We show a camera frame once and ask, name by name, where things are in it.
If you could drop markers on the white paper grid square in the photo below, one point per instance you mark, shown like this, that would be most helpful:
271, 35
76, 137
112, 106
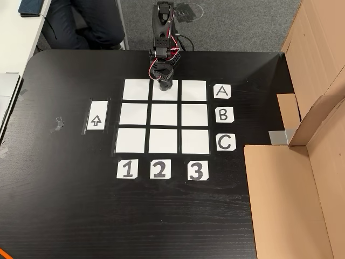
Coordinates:
130, 140
136, 89
195, 142
194, 90
163, 141
157, 95
164, 114
194, 115
133, 114

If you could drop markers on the letter A paper sheet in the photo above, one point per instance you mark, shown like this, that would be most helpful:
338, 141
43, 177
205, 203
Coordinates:
222, 91

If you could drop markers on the white metal desk leg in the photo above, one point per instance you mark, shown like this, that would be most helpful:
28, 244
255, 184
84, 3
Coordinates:
122, 27

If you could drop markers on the letter B paper sheet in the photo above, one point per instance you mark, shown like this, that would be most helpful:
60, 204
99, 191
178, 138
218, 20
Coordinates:
224, 115

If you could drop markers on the black floor tape patch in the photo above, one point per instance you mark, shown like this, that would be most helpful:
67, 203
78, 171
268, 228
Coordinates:
188, 12

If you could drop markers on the white arrow paper sheet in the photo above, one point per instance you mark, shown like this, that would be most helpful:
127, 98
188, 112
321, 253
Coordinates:
96, 121

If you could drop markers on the letter C paper sheet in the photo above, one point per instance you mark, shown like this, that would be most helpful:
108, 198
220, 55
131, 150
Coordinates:
226, 142

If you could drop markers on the number 2 paper sheet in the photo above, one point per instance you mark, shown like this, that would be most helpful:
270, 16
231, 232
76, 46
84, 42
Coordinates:
160, 169

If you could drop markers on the person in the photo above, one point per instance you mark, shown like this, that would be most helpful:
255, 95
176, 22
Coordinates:
89, 24

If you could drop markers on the number 3 paper sheet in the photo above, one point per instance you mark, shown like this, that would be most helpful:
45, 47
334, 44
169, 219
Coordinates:
198, 170

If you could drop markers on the number 1 paper sheet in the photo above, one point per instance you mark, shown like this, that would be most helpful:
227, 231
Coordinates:
127, 169

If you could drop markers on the grey tape piece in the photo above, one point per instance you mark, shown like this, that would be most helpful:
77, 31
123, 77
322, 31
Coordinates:
23, 93
58, 124
3, 152

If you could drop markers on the dark blue notebook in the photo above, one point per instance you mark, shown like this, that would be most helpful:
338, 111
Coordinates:
31, 7

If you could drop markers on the white side desk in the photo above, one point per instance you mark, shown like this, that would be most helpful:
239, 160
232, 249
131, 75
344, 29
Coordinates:
16, 35

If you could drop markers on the brown cardboard panel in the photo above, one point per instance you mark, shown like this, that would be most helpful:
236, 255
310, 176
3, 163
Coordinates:
318, 54
283, 202

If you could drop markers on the grey duct tape strip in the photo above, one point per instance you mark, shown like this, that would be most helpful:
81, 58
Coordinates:
279, 137

